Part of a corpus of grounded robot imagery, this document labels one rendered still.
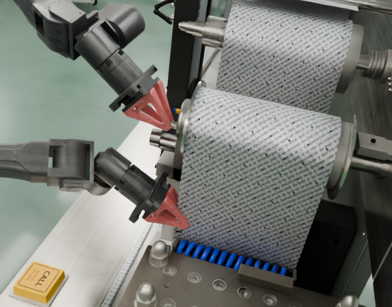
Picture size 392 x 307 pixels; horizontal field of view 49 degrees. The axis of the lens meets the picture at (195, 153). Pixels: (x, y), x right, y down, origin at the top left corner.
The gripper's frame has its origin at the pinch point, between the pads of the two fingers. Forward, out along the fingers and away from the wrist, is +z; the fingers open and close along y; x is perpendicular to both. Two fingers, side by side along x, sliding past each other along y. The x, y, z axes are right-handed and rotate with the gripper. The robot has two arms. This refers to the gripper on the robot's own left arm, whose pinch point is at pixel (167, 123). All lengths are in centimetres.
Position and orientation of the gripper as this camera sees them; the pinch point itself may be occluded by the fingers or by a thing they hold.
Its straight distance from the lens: 75.5
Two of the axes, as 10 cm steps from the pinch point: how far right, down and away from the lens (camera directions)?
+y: -2.5, 5.1, -8.3
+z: 6.6, 7.1, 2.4
